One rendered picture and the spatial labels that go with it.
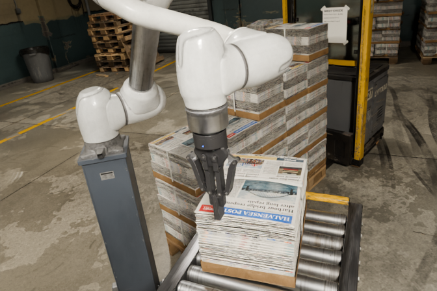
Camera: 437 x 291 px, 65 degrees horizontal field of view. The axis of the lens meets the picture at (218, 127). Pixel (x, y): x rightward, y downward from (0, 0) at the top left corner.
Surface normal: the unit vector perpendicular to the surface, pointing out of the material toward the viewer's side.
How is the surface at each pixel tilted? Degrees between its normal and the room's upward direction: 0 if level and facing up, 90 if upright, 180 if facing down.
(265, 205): 1
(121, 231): 90
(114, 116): 91
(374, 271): 0
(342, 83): 90
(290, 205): 1
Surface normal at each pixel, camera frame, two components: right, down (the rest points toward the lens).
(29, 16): 0.92, 0.07
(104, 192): 0.19, 0.36
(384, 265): -0.11, -0.92
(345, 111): -0.68, 0.35
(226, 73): 0.65, 0.22
